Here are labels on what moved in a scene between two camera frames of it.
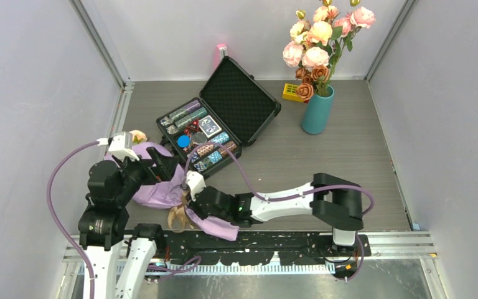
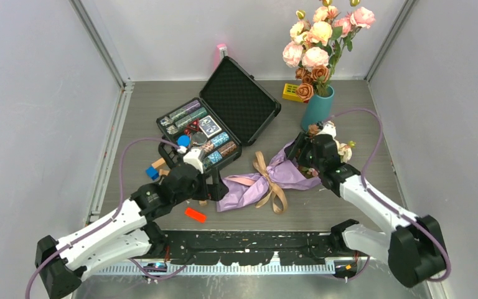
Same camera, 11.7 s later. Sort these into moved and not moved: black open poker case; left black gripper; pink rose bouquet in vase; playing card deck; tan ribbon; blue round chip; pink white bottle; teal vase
Moved: tan ribbon; left black gripper
Not moved: playing card deck; pink rose bouquet in vase; blue round chip; black open poker case; pink white bottle; teal vase
